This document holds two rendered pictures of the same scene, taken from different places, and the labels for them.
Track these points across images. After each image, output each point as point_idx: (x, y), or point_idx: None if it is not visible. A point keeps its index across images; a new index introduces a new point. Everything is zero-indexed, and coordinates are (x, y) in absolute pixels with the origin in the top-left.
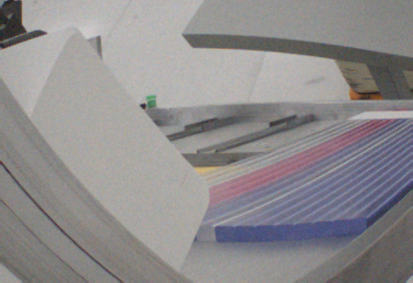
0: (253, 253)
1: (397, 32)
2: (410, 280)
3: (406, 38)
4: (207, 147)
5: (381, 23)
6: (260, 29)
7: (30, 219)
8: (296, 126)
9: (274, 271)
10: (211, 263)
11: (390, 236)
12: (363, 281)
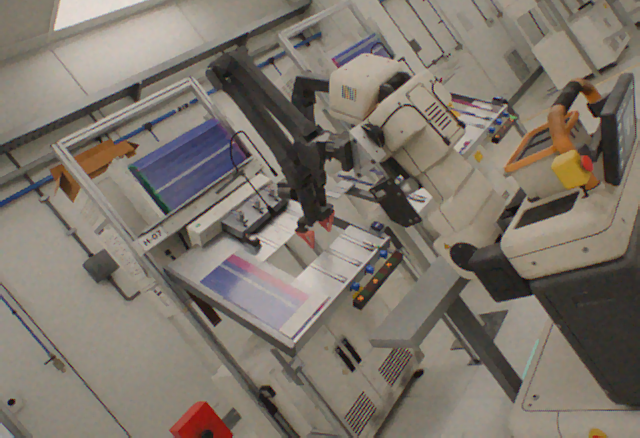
0: (207, 270)
1: (401, 308)
2: (465, 415)
3: (396, 312)
4: (315, 263)
5: (411, 299)
6: (438, 259)
7: (131, 247)
8: (337, 280)
9: (194, 272)
10: (206, 266)
11: (188, 284)
12: (183, 283)
